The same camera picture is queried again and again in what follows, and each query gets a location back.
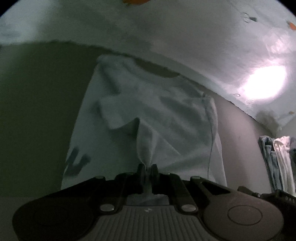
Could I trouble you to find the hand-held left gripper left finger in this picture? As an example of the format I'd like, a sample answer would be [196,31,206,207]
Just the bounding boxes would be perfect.
[62,164,147,213]

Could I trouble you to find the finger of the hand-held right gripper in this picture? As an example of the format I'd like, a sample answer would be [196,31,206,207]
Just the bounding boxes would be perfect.
[237,185,262,199]

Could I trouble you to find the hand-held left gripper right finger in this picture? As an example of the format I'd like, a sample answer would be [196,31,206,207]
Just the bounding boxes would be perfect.
[150,164,232,213]

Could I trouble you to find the light blue printed t-shirt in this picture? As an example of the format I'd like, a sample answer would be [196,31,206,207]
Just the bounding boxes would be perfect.
[60,54,228,207]

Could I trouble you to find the folded blue denim jeans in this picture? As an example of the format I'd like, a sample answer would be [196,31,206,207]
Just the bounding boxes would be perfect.
[258,136,284,192]

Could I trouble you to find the folded white garment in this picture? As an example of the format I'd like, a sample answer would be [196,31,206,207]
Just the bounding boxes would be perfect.
[273,136,296,195]

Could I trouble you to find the folded grey-blue garment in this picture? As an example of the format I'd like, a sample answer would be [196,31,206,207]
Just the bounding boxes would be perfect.
[289,137,296,163]

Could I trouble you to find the carrot print pale sheet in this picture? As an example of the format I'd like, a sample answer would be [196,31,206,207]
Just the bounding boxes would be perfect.
[0,0,296,139]

